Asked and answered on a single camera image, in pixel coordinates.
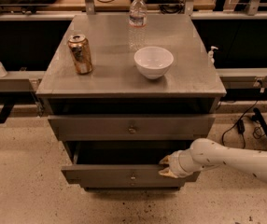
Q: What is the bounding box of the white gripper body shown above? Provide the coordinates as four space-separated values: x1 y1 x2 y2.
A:
169 149 202 178

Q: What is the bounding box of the grey drawer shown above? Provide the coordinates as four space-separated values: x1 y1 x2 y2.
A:
49 115 215 141
62 141 199 189

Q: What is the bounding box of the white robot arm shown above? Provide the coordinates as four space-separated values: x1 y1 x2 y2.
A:
159 138 267 183

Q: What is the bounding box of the grey drawer cabinet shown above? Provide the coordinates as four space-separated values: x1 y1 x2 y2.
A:
35 13 228 192

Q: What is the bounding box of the grey top drawer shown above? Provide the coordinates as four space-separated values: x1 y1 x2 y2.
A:
49 115 215 141

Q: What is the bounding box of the white bowl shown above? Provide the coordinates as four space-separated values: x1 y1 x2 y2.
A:
133 47 174 79

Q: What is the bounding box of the small pump bottle right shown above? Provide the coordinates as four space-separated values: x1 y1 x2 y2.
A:
207 46 218 63

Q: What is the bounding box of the orange soda can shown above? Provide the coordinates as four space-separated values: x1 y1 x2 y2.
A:
67 35 92 75

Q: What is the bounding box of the clear plastic water bottle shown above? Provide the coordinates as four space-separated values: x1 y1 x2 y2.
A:
128 0 148 51

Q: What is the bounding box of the black floor cable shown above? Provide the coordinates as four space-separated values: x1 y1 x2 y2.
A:
220 100 260 149

